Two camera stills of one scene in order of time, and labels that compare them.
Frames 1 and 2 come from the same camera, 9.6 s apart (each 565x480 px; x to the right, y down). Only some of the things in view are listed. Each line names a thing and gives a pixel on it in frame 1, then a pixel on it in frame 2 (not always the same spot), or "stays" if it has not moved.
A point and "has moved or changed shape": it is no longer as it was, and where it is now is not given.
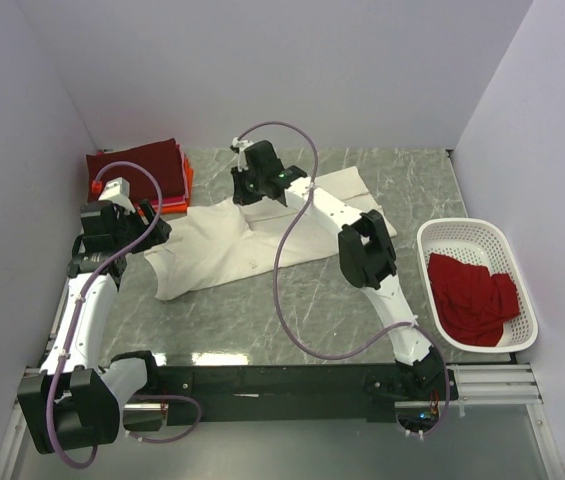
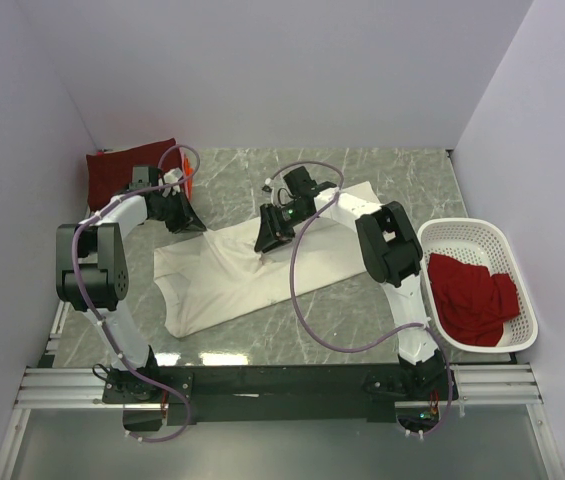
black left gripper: [156, 235] to [188, 221]
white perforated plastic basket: [481, 242] stays
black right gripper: [239, 196] to [269, 231]
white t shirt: [231, 248] has moved or changed shape
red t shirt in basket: [472, 304] stays
